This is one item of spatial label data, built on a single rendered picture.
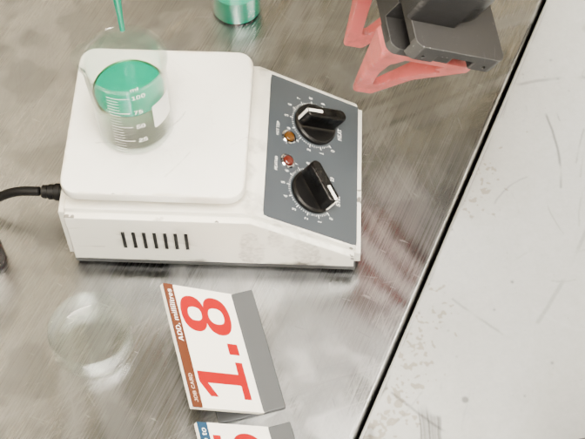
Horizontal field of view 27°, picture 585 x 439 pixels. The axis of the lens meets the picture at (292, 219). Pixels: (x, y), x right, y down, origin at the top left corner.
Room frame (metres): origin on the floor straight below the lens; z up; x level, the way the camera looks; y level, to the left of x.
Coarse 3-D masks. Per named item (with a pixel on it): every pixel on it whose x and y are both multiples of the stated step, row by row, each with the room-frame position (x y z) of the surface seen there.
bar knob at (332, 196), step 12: (312, 168) 0.45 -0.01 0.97; (300, 180) 0.45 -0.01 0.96; (312, 180) 0.45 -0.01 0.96; (324, 180) 0.45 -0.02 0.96; (300, 192) 0.44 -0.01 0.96; (312, 192) 0.44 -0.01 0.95; (324, 192) 0.44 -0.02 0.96; (336, 192) 0.44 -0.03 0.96; (300, 204) 0.43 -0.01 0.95; (312, 204) 0.44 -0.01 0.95; (324, 204) 0.43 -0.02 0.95
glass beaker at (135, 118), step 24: (96, 48) 0.49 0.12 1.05; (120, 48) 0.50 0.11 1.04; (144, 48) 0.50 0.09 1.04; (96, 72) 0.48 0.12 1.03; (96, 96) 0.46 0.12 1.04; (120, 96) 0.45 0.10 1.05; (144, 96) 0.45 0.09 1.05; (168, 96) 0.47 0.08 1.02; (96, 120) 0.47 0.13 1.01; (120, 120) 0.45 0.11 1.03; (144, 120) 0.45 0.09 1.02; (168, 120) 0.47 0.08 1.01; (120, 144) 0.45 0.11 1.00; (144, 144) 0.45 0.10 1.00
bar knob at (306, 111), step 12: (300, 108) 0.51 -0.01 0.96; (312, 108) 0.50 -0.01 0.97; (324, 108) 0.51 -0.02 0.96; (300, 120) 0.50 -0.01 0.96; (312, 120) 0.50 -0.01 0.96; (324, 120) 0.50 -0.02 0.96; (336, 120) 0.50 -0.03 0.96; (300, 132) 0.49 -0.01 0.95; (312, 132) 0.49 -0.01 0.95; (324, 132) 0.50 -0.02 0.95; (324, 144) 0.49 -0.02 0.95
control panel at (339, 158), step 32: (288, 96) 0.52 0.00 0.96; (320, 96) 0.53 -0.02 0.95; (288, 128) 0.49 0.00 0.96; (352, 128) 0.51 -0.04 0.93; (320, 160) 0.48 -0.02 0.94; (352, 160) 0.48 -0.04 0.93; (288, 192) 0.44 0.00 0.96; (352, 192) 0.46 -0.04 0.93; (320, 224) 0.42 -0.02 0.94; (352, 224) 0.43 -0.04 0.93
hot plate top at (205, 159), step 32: (192, 64) 0.53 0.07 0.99; (224, 64) 0.53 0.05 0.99; (192, 96) 0.50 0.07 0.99; (224, 96) 0.50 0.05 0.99; (96, 128) 0.47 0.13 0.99; (192, 128) 0.47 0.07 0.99; (224, 128) 0.47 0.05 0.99; (64, 160) 0.45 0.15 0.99; (96, 160) 0.45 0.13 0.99; (128, 160) 0.45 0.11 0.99; (160, 160) 0.45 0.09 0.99; (192, 160) 0.45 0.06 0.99; (224, 160) 0.45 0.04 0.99; (64, 192) 0.42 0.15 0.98; (96, 192) 0.42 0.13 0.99; (128, 192) 0.42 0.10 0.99; (160, 192) 0.42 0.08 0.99; (192, 192) 0.42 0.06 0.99; (224, 192) 0.42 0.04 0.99
